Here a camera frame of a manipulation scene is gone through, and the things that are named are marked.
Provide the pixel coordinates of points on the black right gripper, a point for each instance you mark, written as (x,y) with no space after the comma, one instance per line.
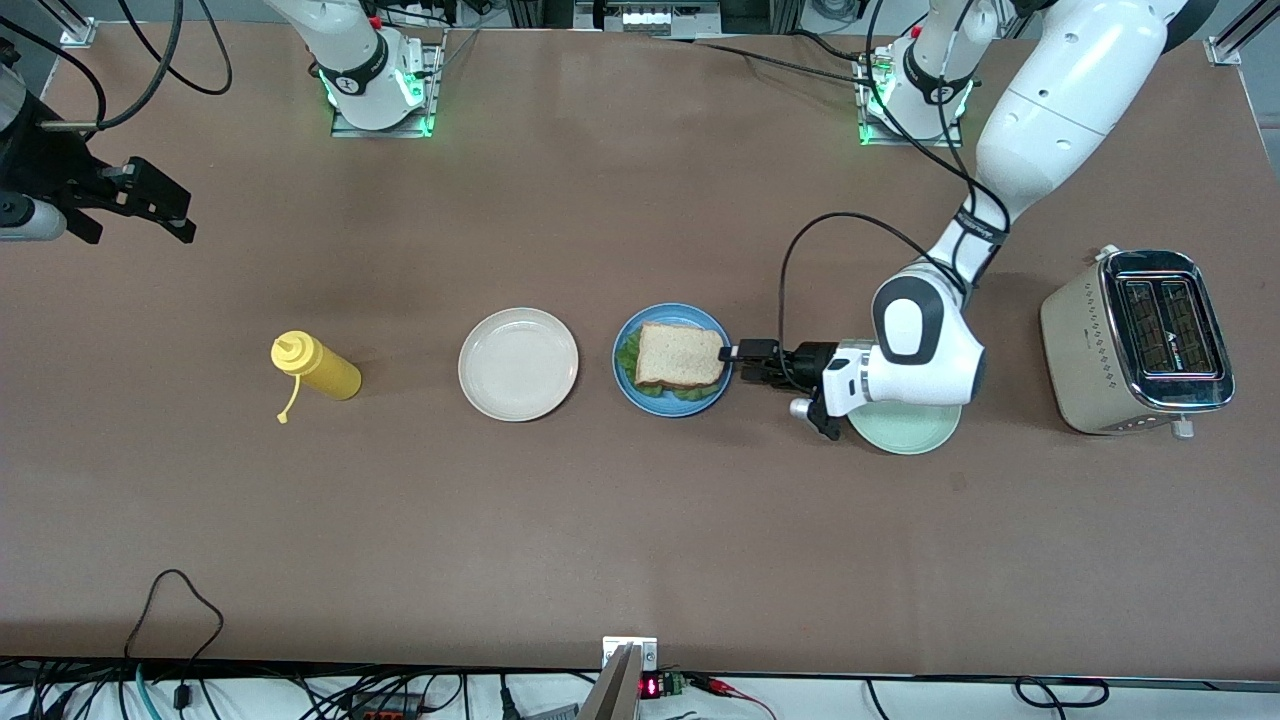
(50,168)

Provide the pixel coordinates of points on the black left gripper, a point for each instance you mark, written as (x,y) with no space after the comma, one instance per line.
(808,361)

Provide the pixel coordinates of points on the toasted bread slice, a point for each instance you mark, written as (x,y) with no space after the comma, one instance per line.
(680,355)

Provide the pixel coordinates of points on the green lettuce leaf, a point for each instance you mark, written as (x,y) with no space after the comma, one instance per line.
(628,352)

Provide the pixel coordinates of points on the yellow mustard squeeze bottle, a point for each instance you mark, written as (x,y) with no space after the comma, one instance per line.
(325,372)

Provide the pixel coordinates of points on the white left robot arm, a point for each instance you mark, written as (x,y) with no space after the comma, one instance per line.
(1060,110)

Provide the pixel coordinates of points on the blue round plate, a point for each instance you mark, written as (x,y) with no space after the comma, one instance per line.
(660,408)

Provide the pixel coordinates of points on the pale green round plate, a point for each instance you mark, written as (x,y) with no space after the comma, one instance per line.
(905,435)

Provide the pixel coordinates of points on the beige round plate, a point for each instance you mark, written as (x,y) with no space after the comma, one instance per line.
(518,365)

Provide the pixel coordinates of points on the beige and chrome toaster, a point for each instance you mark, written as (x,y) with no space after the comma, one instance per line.
(1085,360)

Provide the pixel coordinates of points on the red display circuit board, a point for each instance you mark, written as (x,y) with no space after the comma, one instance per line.
(665,686)

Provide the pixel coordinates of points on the control box with lights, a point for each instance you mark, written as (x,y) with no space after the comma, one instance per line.
(650,18)

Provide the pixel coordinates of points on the aluminium corner bracket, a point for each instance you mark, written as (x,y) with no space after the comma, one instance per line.
(78,32)
(1225,52)

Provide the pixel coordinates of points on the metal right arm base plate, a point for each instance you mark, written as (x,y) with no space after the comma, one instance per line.
(350,130)

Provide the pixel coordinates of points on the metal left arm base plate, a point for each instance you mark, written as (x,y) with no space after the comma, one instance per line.
(900,143)

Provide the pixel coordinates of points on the metal camera mounting bracket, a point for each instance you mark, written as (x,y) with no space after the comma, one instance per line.
(625,690)

